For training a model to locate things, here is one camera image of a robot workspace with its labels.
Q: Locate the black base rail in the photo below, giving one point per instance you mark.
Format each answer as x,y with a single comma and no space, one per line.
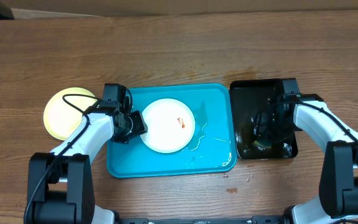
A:
259,219

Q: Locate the yellow green scrub sponge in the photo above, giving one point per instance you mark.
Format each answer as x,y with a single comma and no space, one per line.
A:
262,143

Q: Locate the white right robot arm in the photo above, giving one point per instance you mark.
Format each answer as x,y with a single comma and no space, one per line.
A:
337,200

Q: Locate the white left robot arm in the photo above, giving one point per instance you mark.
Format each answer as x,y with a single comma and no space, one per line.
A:
60,184

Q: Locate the brown cardboard panel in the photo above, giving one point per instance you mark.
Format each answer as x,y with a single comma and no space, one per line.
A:
176,7

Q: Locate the yellow plate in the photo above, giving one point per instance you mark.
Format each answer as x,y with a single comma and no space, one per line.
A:
61,119

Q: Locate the blue plastic tray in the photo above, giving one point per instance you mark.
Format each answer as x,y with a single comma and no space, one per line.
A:
212,148

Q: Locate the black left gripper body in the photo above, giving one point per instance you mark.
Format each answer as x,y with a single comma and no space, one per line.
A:
124,134

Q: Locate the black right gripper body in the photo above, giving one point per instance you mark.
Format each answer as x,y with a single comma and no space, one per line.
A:
279,129

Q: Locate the white plate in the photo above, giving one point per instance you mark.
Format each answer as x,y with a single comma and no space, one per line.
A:
170,125

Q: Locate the black water tray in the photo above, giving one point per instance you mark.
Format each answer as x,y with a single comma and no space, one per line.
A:
247,97

